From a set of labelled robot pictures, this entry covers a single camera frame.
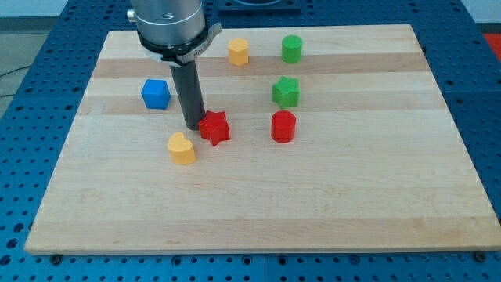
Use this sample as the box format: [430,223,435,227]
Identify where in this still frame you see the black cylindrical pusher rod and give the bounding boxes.
[169,61,206,131]

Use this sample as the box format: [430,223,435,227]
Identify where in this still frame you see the green cylinder block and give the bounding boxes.
[281,34,302,63]

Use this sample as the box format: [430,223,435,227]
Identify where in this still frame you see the blue cube block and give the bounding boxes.
[141,79,170,110]

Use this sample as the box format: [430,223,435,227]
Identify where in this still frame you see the yellow hexagon block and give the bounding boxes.
[228,38,249,66]

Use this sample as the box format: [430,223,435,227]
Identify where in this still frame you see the green star block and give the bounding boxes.
[272,76,301,109]

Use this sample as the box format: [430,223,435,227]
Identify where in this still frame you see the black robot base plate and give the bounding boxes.
[215,0,301,12]

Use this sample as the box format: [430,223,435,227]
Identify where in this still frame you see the red cylinder block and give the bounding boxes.
[271,110,297,143]

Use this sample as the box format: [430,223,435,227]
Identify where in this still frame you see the yellow heart block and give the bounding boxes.
[168,132,196,165]

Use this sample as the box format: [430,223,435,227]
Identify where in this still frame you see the wooden board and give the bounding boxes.
[25,24,500,255]

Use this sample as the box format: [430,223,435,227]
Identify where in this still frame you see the red star block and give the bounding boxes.
[198,110,230,146]

